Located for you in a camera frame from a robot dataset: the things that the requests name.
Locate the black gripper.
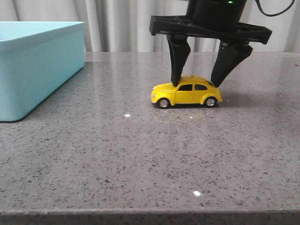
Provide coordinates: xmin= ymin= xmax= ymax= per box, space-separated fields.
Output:
xmin=150 ymin=0 xmax=272 ymax=87

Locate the black cable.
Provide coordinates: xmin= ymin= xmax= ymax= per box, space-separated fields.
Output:
xmin=255 ymin=0 xmax=296 ymax=17

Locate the grey pleated curtain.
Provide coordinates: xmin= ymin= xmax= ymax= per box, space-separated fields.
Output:
xmin=0 ymin=0 xmax=300 ymax=53

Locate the yellow toy beetle car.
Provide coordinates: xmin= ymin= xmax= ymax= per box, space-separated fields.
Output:
xmin=151 ymin=75 xmax=223 ymax=108

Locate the light blue storage box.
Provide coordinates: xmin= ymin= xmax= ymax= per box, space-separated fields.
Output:
xmin=0 ymin=22 xmax=84 ymax=121

